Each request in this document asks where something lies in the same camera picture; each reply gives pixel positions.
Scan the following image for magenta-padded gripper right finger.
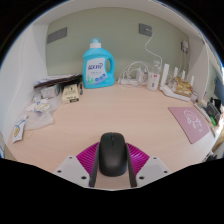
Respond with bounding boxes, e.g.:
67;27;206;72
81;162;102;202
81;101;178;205
125;142;172;188

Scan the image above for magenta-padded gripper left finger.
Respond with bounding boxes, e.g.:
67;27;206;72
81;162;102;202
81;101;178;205
53;142;101;188

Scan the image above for black computer mouse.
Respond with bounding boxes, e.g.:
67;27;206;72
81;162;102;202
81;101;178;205
98;132;129;177

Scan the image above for pink mouse pad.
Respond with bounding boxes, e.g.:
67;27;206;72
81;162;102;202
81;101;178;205
167;106;211;145

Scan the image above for clear plastic bags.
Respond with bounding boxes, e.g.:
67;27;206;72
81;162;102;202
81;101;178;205
24;84;63;131

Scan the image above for small cream box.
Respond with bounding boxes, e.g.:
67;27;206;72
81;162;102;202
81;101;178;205
61;83;80;104

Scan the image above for small yellow sachet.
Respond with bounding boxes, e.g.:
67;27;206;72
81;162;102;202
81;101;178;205
12;114;29;144

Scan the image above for clear plastic bottle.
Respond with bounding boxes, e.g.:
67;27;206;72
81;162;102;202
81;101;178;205
146;60;162;92

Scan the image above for dark paper stack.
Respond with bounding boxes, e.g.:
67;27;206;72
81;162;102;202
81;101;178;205
33;73;83;90

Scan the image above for white router with antennas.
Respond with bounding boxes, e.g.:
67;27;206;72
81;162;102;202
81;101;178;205
159;63;196;102

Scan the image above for dark grey pouch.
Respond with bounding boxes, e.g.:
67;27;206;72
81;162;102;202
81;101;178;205
205;97;223;126

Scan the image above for blue detergent bottle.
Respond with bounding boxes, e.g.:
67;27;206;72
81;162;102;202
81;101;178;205
82;37;116;90

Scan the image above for white shelf unit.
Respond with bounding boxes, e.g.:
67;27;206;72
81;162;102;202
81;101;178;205
31;0;209;46

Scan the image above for white cable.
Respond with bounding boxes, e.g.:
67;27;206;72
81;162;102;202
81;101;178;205
144;31;163;66

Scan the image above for white wall charger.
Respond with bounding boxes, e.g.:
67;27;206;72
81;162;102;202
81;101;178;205
180;40;190;53

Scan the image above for grey wall plate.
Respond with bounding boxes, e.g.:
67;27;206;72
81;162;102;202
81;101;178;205
46;27;68;45

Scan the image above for grey wall outlet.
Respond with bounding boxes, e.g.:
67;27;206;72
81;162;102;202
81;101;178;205
138;22;153;37

